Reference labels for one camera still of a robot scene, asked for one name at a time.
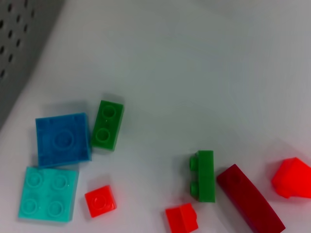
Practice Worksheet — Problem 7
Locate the small red square brick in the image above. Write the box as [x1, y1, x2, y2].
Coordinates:
[84, 185, 118, 218]

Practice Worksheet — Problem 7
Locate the green sloped toy brick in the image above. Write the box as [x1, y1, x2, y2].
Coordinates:
[91, 100, 125, 152]

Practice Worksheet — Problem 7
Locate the grey perforated storage basket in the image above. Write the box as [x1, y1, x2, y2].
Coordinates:
[0, 0, 66, 129]

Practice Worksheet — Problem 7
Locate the dark red long brick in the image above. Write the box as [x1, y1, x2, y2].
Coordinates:
[216, 164, 286, 233]

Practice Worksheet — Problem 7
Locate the green notched toy brick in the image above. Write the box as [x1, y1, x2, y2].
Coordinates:
[189, 150, 216, 203]

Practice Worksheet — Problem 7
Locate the blue toy brick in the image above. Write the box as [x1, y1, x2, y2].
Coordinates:
[35, 112, 92, 168]

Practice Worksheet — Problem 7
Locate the small red rounded brick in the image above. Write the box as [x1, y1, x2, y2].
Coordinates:
[165, 203, 199, 233]

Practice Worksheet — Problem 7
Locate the teal toy brick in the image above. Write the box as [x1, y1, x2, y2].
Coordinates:
[18, 166, 80, 223]

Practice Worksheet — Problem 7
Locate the orange-red sloped brick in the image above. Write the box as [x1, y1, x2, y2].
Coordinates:
[271, 157, 311, 199]

